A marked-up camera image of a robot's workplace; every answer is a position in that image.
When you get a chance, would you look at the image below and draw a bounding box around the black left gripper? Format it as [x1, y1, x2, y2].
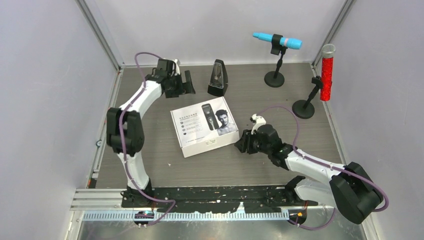
[165, 71, 195, 99]

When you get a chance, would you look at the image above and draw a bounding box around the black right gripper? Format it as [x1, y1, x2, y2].
[235, 128, 272, 155]

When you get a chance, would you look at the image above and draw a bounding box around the white box with black tray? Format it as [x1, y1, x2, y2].
[170, 96, 240, 158]

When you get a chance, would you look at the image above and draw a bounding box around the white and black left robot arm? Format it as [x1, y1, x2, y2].
[106, 58, 196, 207]

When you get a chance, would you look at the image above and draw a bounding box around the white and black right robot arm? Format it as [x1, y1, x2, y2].
[234, 124, 385, 225]

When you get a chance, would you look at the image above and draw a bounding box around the black metronome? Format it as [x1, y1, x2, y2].
[207, 59, 229, 97]

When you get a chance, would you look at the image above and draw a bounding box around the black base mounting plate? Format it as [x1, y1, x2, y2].
[120, 185, 317, 214]

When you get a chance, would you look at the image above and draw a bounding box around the black stand of red microphone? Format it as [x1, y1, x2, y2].
[292, 76, 323, 119]

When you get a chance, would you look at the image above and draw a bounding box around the black stand of blue microphone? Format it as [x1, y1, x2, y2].
[263, 34, 288, 89]

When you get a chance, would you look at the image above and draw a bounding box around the blue microphone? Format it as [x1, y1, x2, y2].
[252, 32, 303, 50]

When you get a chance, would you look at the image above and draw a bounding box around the red glitter microphone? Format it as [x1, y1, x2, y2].
[320, 43, 336, 102]

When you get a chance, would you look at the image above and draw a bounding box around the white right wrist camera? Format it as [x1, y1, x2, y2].
[250, 114, 267, 135]

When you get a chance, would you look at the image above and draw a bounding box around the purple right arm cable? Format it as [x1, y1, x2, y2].
[256, 105, 390, 231]

